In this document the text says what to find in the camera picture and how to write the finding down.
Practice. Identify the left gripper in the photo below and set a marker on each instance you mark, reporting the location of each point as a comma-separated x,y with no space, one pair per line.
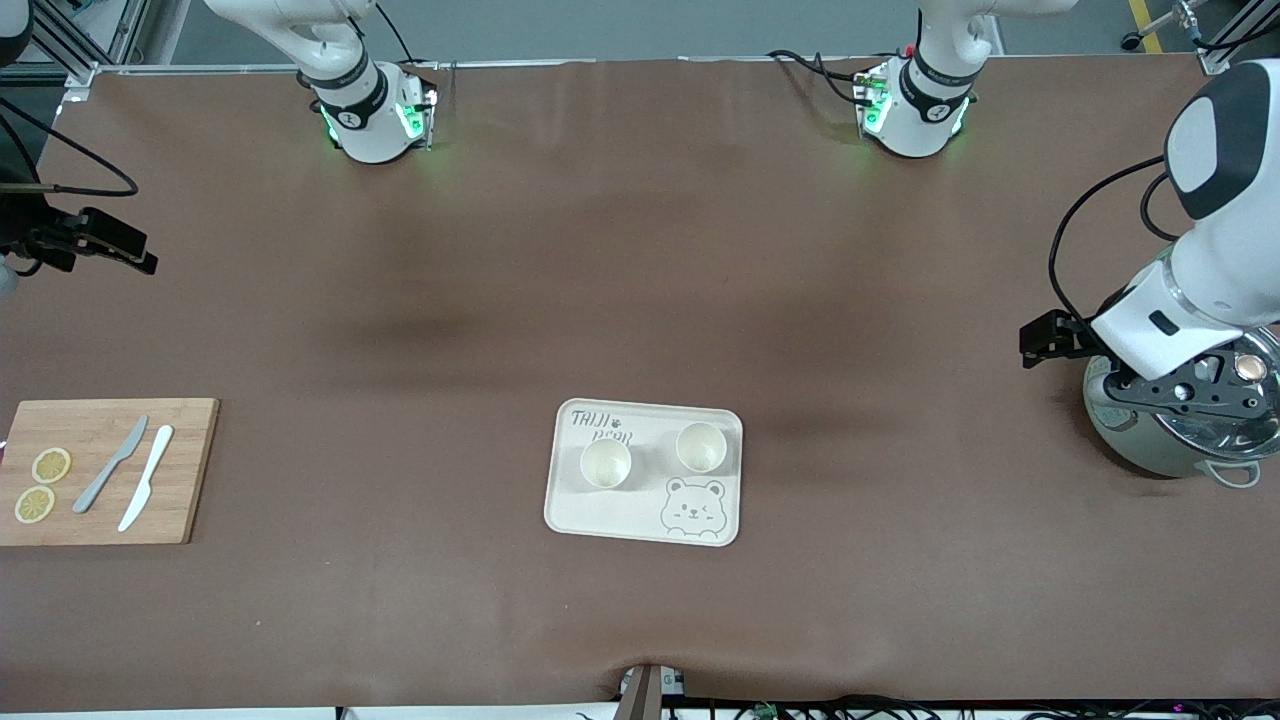
1066,338

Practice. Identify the white plastic cup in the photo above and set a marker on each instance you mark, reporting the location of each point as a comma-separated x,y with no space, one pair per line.
606,465
701,448

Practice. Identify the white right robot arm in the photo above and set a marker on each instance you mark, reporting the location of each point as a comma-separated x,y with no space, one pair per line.
360,130

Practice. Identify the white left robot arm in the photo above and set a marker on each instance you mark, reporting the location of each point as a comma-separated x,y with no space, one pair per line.
1225,255

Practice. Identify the grey-green cooking pot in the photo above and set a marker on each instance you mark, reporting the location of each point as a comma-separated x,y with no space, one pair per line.
1115,432

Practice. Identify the glass pot lid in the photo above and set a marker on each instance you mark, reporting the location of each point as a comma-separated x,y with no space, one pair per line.
1200,437

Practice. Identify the yellow lemon slice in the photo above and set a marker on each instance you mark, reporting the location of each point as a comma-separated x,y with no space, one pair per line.
51,465
35,504

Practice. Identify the white plastic knife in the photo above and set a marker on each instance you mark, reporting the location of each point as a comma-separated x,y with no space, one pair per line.
148,470

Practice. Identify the grey plastic knife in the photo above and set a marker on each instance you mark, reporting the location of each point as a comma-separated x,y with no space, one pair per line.
95,486

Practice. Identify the bamboo cutting board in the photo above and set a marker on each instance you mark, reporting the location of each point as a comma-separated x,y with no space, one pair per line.
190,480

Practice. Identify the metal stand leg with caster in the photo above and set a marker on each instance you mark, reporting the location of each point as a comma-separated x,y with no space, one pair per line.
1132,42

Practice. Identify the brown table cover mat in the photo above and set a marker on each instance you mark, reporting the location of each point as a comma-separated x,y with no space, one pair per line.
640,250

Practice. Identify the beige bear print tray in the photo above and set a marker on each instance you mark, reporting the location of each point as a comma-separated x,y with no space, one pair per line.
650,510

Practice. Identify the aluminium frame post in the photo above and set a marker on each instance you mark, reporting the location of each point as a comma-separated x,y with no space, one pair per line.
1225,50
75,60

